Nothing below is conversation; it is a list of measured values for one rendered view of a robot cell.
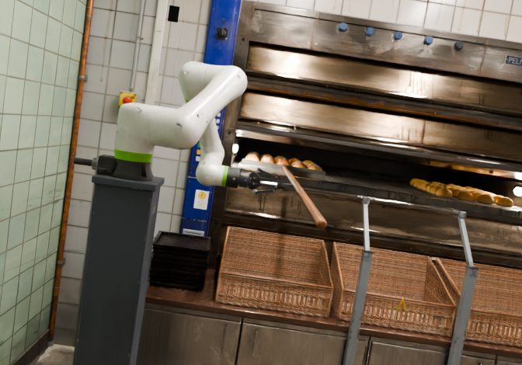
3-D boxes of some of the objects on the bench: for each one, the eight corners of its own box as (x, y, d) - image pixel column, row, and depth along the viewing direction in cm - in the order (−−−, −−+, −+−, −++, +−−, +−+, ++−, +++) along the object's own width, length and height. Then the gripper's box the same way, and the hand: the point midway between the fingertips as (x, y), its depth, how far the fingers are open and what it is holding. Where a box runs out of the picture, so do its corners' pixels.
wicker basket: (425, 303, 281) (434, 256, 279) (520, 316, 283) (530, 270, 281) (462, 340, 233) (473, 284, 230) (576, 356, 235) (589, 300, 232)
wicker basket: (219, 272, 280) (227, 224, 278) (317, 286, 282) (325, 239, 279) (212, 303, 232) (220, 246, 229) (330, 319, 233) (339, 263, 231)
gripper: (241, 163, 222) (294, 171, 223) (238, 191, 223) (290, 199, 224) (241, 165, 215) (295, 172, 215) (237, 193, 216) (290, 202, 217)
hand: (284, 185), depth 220 cm, fingers closed
